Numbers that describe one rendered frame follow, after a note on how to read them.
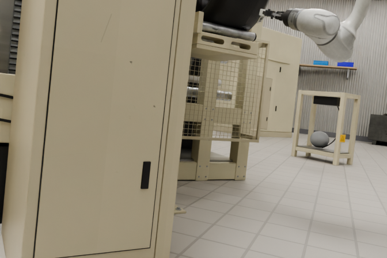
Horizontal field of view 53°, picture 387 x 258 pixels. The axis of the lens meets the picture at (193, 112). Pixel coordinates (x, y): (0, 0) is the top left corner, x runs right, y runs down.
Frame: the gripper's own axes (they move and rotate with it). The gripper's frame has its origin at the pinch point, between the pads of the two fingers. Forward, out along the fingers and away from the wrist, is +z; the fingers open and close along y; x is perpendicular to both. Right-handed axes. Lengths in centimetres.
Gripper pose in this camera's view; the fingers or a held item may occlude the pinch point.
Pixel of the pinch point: (265, 12)
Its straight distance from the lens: 184.1
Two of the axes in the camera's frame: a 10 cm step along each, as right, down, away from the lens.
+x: -2.2, 9.4, 2.6
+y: -8.6, -0.7, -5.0
